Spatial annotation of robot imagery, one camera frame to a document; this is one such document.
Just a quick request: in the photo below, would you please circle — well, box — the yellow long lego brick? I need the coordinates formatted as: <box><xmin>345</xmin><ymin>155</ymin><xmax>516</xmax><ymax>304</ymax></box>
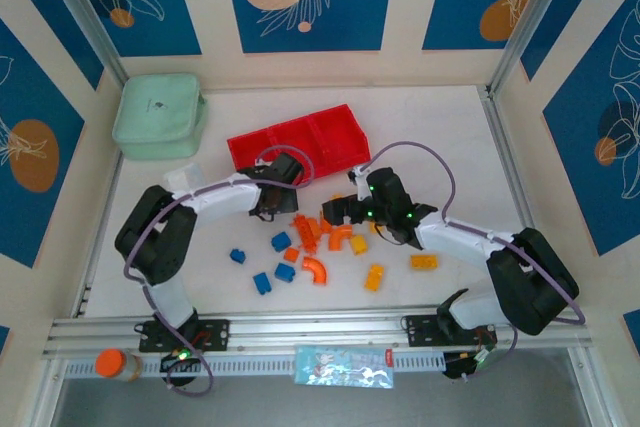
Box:
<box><xmin>363</xmin><ymin>263</ymin><xmax>387</xmax><ymax>294</ymax></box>
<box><xmin>410</xmin><ymin>253</ymin><xmax>441</xmax><ymax>272</ymax></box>

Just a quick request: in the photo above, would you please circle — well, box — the purple cable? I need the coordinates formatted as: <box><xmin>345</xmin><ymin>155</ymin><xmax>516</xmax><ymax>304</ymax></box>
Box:
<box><xmin>123</xmin><ymin>145</ymin><xmax>315</xmax><ymax>399</ymax></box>
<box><xmin>357</xmin><ymin>140</ymin><xmax>587</xmax><ymax>382</ymax></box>

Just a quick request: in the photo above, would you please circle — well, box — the clear plastic box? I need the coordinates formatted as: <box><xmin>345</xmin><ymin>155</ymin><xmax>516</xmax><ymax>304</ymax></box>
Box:
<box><xmin>161</xmin><ymin>162</ymin><xmax>207</xmax><ymax>190</ymax></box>

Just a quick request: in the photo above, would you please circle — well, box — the mint green fabric pouch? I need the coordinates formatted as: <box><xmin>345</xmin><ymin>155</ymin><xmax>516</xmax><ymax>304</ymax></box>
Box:
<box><xmin>111</xmin><ymin>72</ymin><xmax>209</xmax><ymax>163</ymax></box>

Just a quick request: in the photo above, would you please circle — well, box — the jar with orange lid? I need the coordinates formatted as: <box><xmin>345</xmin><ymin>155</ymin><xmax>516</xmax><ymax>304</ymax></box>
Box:
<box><xmin>95</xmin><ymin>347</ymin><xmax>144</xmax><ymax>384</ymax></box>

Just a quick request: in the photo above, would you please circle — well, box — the red plastic bin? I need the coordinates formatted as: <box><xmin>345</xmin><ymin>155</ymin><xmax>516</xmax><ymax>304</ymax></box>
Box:
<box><xmin>307</xmin><ymin>103</ymin><xmax>373</xmax><ymax>171</ymax></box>
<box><xmin>226</xmin><ymin>124</ymin><xmax>281</xmax><ymax>176</ymax></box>
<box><xmin>267</xmin><ymin>114</ymin><xmax>329</xmax><ymax>176</ymax></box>

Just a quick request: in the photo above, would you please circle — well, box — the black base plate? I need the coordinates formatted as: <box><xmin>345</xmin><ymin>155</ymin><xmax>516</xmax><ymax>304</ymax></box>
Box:
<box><xmin>403</xmin><ymin>314</ymin><xmax>499</xmax><ymax>349</ymax></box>
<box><xmin>138</xmin><ymin>314</ymin><xmax>232</xmax><ymax>354</ymax></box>

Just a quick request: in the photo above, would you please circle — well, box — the white slotted cable duct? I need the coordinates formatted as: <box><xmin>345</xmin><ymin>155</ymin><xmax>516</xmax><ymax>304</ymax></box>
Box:
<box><xmin>64</xmin><ymin>350</ymin><xmax>450</xmax><ymax>380</ymax></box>

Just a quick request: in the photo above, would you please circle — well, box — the black controller board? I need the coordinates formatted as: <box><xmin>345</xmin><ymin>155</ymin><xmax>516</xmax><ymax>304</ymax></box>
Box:
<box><xmin>158</xmin><ymin>345</ymin><xmax>204</xmax><ymax>389</ymax></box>
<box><xmin>441</xmin><ymin>346</ymin><xmax>502</xmax><ymax>382</ymax></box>

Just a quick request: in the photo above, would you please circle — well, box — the aluminium upright frame post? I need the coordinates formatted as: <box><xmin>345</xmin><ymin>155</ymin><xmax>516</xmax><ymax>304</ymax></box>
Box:
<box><xmin>47</xmin><ymin>0</ymin><xmax>127</xmax><ymax>94</ymax></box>
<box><xmin>489</xmin><ymin>0</ymin><xmax>569</xmax><ymax>99</ymax></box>

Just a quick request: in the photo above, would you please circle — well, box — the orange curved lego track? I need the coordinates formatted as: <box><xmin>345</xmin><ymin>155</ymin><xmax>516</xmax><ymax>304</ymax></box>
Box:
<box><xmin>300</xmin><ymin>255</ymin><xmax>330</xmax><ymax>286</ymax></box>
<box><xmin>326</xmin><ymin>223</ymin><xmax>356</xmax><ymax>253</ymax></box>

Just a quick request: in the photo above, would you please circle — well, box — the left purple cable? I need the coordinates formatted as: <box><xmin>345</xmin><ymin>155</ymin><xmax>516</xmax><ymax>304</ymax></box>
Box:
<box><xmin>123</xmin><ymin>145</ymin><xmax>315</xmax><ymax>399</ymax></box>

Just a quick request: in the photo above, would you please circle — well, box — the blue printed plastic packet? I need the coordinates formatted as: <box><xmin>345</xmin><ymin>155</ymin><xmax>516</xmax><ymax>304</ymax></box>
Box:
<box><xmin>291</xmin><ymin>344</ymin><xmax>397</xmax><ymax>391</ymax></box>

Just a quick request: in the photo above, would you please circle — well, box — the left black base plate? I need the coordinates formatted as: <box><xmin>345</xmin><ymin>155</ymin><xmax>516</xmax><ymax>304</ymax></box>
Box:
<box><xmin>138</xmin><ymin>314</ymin><xmax>232</xmax><ymax>354</ymax></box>

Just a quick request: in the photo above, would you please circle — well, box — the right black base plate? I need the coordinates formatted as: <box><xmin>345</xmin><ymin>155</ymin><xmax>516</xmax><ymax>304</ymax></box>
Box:
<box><xmin>403</xmin><ymin>314</ymin><xmax>499</xmax><ymax>349</ymax></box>

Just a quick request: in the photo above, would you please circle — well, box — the aluminium side frame rail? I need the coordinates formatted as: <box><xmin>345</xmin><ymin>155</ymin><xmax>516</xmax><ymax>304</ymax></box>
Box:
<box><xmin>476</xmin><ymin>84</ymin><xmax>539</xmax><ymax>239</ymax></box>
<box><xmin>69</xmin><ymin>146</ymin><xmax>124</xmax><ymax>321</ymax></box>

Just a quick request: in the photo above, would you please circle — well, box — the aluminium front frame rail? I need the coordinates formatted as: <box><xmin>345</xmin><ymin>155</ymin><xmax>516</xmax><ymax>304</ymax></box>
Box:
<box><xmin>42</xmin><ymin>303</ymin><xmax>599</xmax><ymax>364</ymax></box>

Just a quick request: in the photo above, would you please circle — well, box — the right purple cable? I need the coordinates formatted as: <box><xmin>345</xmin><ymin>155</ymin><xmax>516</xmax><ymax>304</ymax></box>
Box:
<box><xmin>357</xmin><ymin>140</ymin><xmax>587</xmax><ymax>382</ymax></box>

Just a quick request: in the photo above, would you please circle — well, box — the orange lattice lego piece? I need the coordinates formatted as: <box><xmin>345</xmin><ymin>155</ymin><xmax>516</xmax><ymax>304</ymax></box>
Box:
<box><xmin>291</xmin><ymin>212</ymin><xmax>324</xmax><ymax>252</ymax></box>

